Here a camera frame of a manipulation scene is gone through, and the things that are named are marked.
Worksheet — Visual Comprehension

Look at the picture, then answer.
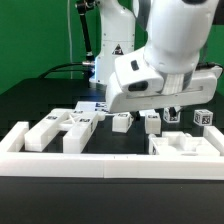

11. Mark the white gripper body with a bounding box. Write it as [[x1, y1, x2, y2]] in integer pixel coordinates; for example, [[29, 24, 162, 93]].
[[105, 65, 222, 113]]

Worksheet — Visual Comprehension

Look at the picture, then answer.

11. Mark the white chair seat part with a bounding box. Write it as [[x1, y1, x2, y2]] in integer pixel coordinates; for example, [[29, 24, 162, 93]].
[[149, 131, 221, 157]]

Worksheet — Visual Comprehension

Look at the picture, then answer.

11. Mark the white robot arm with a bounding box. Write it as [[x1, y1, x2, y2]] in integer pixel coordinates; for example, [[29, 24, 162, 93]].
[[91, 0, 221, 113]]

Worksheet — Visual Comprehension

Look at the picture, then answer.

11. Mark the white tag sheet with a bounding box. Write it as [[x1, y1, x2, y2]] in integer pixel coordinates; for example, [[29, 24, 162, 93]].
[[74, 101, 108, 115]]

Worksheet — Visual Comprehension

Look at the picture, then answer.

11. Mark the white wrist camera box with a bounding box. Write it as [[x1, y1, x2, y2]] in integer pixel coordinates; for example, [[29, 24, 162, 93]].
[[115, 48, 164, 92]]

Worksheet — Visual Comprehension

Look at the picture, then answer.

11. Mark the white chair back frame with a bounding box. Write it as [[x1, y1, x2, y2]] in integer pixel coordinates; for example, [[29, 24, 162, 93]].
[[25, 109, 99, 154]]

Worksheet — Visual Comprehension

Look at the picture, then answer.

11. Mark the black jointed camera mount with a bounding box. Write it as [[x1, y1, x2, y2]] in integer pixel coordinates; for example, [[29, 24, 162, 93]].
[[75, 0, 100, 68]]

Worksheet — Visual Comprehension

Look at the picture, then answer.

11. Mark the black cable bundle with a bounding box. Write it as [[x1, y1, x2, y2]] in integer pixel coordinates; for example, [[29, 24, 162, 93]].
[[38, 61, 98, 80]]

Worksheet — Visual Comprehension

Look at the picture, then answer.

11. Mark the white U-shaped fence frame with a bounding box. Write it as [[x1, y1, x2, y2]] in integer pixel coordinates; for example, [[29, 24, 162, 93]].
[[0, 122, 224, 180]]

